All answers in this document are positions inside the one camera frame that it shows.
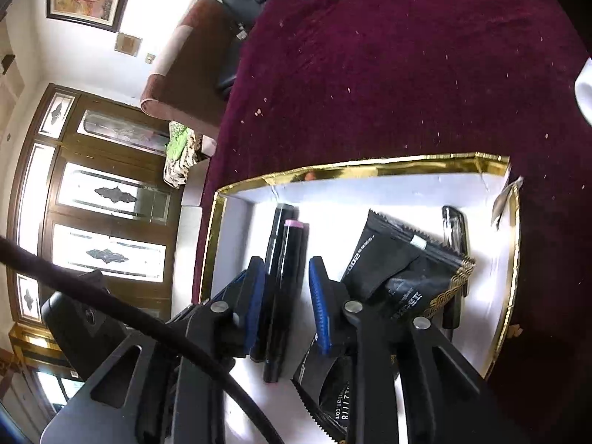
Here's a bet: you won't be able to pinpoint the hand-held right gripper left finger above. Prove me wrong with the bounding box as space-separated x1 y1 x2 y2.
39 256 269 444

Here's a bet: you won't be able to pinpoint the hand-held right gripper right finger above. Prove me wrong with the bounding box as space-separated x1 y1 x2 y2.
309 256 532 444

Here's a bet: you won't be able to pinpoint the black marker pink end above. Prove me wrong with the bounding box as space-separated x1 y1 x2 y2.
263 218 309 384

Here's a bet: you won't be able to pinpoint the gold-rimmed white tray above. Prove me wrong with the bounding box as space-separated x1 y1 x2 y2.
198 152 524 380

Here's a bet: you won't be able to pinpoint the black sachet white print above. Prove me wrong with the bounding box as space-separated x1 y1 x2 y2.
290 354 366 444

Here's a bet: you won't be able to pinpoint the plain black sachet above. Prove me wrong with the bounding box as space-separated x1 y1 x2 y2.
341 209 447 303

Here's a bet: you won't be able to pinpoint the black sachet gold pattern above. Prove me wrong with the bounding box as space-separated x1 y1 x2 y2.
383 252 477 331

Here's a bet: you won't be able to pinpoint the patterned blanket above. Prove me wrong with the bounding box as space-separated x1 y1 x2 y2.
163 148 199 189

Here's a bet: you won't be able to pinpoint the wooden glass-panel doors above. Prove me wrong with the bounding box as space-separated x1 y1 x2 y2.
4 82 186 334

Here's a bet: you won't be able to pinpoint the thin black pen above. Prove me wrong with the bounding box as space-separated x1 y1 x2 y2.
439 205 469 340

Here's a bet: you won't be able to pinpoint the green cloth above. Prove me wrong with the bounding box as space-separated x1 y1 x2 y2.
165 121 192 160

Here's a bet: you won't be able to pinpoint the brown armchair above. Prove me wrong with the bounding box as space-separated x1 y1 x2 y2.
140 0 241 142

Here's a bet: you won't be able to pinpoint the maroon table cloth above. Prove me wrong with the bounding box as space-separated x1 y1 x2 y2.
192 0 592 444

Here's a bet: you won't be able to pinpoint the black cable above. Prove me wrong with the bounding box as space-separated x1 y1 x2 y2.
0 235 285 444

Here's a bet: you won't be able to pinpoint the small wall plaque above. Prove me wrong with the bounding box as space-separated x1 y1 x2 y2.
114 31 141 57

